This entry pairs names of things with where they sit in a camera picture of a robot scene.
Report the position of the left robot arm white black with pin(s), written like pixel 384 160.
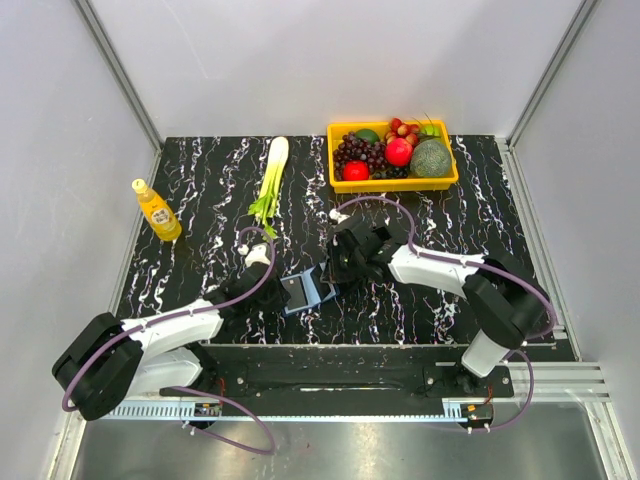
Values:
pixel 112 359

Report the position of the red pink peach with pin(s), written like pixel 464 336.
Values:
pixel 398 152

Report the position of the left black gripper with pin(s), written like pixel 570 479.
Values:
pixel 281 297

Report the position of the black card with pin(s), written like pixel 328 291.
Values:
pixel 332 275
pixel 294 286

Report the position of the yellow juice bottle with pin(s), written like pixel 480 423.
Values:
pixel 157 212

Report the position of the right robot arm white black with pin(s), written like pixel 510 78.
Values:
pixel 507 302

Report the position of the green avocado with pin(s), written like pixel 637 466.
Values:
pixel 367 135

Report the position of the red apple front left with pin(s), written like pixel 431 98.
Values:
pixel 355 170

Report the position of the celery stalk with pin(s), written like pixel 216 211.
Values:
pixel 265 206

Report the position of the yellow plastic fruit bin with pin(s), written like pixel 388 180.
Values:
pixel 335 132

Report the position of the blue leather card holder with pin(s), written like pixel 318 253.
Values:
pixel 316 292

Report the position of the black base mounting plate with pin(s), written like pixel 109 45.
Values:
pixel 440 380

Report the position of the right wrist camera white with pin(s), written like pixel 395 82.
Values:
pixel 337 217

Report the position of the red cherry cluster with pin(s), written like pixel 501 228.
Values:
pixel 407 131

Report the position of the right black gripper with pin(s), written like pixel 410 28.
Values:
pixel 334 246

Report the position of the purple grape bunch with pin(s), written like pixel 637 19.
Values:
pixel 351 148

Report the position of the dark blueberry cluster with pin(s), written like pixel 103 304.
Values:
pixel 390 173

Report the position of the green netted melon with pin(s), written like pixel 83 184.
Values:
pixel 430 159

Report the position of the green apple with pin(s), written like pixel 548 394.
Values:
pixel 429 132

